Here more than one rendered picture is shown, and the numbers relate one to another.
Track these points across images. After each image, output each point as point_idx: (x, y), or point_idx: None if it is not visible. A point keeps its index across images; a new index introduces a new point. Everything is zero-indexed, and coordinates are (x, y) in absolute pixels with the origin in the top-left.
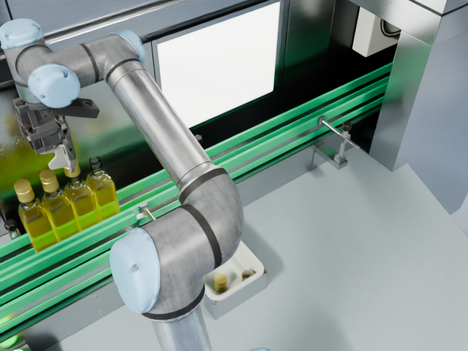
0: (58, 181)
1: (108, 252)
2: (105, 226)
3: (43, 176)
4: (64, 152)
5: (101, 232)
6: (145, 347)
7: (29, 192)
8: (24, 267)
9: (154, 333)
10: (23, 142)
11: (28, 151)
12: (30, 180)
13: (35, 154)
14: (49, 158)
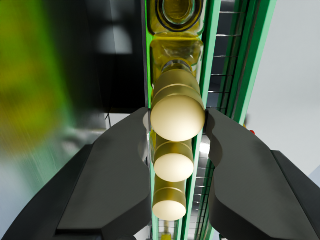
0: (87, 64)
1: (260, 50)
2: (211, 27)
3: (177, 176)
4: (145, 126)
5: (215, 39)
6: (292, 38)
7: (184, 190)
8: (196, 143)
9: (288, 21)
10: (25, 177)
11: (45, 148)
12: (85, 117)
13: (50, 128)
14: (57, 88)
